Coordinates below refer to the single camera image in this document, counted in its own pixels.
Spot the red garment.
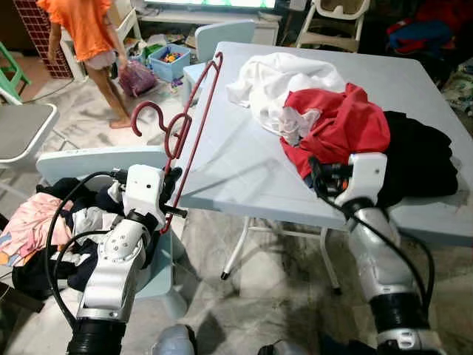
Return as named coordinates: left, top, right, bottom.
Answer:
left=279, top=83, right=392, bottom=180

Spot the dark red clothes hanger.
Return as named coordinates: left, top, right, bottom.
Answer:
left=131, top=50, right=225, bottom=234

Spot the pink garment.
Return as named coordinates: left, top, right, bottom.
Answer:
left=0, top=192, right=75, bottom=268

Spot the light blue folding table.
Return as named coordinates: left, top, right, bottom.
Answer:
left=176, top=41, right=473, bottom=297

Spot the light blue plastic chair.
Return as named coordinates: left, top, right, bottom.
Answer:
left=35, top=146, right=189, bottom=320
left=183, top=20, right=258, bottom=86

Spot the purple bag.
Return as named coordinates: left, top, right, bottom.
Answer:
left=118, top=59, right=158, bottom=98

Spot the blue toy bin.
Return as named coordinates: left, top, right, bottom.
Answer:
left=148, top=44, right=193, bottom=82

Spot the white printed bag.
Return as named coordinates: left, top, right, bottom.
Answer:
left=443, top=59, right=473, bottom=115

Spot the grey chair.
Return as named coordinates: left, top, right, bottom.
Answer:
left=0, top=102, right=60, bottom=165

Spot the blue and red bag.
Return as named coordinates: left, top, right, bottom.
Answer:
left=386, top=0, right=473, bottom=56

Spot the white high chair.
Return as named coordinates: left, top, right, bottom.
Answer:
left=296, top=0, right=372, bottom=53

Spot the white TV cabinet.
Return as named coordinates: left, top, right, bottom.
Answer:
left=132, top=6, right=282, bottom=47

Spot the child in orange shirt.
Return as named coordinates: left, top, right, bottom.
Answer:
left=37, top=0, right=134, bottom=130

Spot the green plastic stool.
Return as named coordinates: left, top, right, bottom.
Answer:
left=0, top=41, right=34, bottom=106

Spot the red lattice cabinet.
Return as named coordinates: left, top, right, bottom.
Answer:
left=13, top=0, right=75, bottom=81

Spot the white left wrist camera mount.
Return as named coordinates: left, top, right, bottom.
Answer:
left=122, top=164, right=168, bottom=223

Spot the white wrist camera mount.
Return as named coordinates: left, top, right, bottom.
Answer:
left=336, top=152, right=389, bottom=209
left=122, top=164, right=168, bottom=223

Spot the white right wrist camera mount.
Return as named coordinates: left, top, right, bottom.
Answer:
left=336, top=152, right=389, bottom=209

